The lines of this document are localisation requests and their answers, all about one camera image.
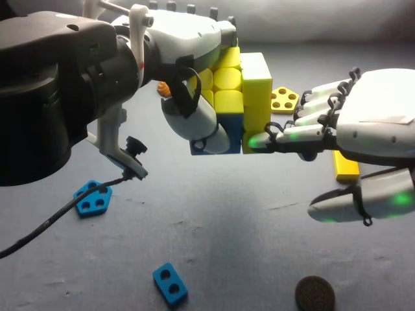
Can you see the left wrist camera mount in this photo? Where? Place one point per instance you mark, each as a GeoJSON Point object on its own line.
{"type": "Point", "coordinates": [110, 136]}

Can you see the red and yellow cube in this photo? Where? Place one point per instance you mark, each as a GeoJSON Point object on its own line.
{"type": "Point", "coordinates": [256, 97]}

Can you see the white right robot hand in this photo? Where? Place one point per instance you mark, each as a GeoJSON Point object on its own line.
{"type": "Point", "coordinates": [373, 129]}

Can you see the blue rectangular block with holes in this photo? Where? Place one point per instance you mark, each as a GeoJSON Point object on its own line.
{"type": "Point", "coordinates": [160, 282]}

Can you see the orange spiral toy pastry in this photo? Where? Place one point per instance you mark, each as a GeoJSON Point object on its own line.
{"type": "Point", "coordinates": [163, 89]}

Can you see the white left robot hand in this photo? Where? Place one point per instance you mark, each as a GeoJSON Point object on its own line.
{"type": "Point", "coordinates": [181, 35]}

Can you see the grey table cloth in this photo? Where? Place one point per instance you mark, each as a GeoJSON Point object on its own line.
{"type": "Point", "coordinates": [227, 243]}

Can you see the blue pentagon block with holes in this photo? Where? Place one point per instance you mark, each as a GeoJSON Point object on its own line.
{"type": "Point", "coordinates": [81, 196]}

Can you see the brown sandwich cookie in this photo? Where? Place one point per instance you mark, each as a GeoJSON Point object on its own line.
{"type": "Point", "coordinates": [314, 294]}

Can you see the yellow pentagon block with holes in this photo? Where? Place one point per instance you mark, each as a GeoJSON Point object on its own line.
{"type": "Point", "coordinates": [275, 97]}

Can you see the yellow rectangular block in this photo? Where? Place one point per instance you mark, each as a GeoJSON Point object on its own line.
{"type": "Point", "coordinates": [345, 168]}

